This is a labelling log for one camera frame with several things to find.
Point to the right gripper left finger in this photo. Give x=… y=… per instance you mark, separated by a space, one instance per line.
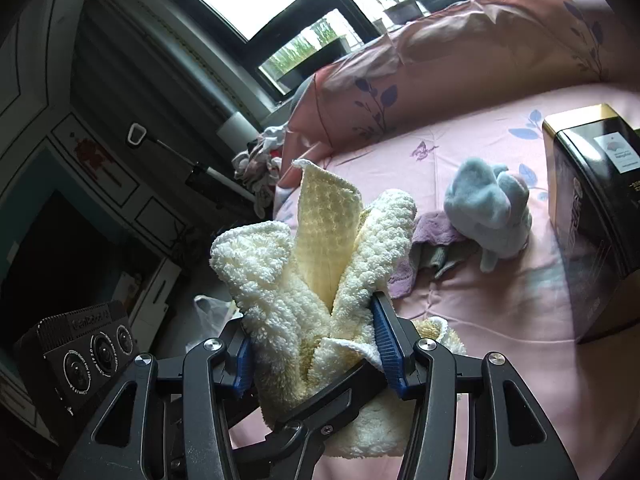
x=170 y=418

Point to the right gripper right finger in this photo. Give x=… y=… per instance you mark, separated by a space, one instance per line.
x=509 y=434

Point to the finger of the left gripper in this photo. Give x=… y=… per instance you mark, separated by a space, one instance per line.
x=298 y=439

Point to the yellow waffle towel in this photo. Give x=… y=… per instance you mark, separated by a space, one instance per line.
x=304 y=293

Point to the purple knitted cloth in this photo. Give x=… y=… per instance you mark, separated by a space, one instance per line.
x=433 y=228

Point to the pink bed sheet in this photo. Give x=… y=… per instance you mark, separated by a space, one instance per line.
x=522 y=309

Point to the white plastic bag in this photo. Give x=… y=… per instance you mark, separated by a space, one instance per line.
x=213 y=314

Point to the green knitted cloth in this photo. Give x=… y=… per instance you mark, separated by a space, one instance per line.
x=437 y=260

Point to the blue plush mouse toy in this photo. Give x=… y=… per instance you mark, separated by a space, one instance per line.
x=489 y=205

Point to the pile of clothes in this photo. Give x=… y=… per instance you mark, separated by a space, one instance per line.
x=258 y=167

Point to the black tea box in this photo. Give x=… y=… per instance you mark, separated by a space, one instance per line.
x=593 y=182

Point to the dark planter trough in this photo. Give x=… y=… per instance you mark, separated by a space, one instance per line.
x=294 y=64

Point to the pink sheet covered cushion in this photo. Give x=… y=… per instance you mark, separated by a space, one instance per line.
x=471 y=55

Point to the white handled mop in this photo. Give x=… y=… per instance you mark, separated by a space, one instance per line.
x=138 y=135

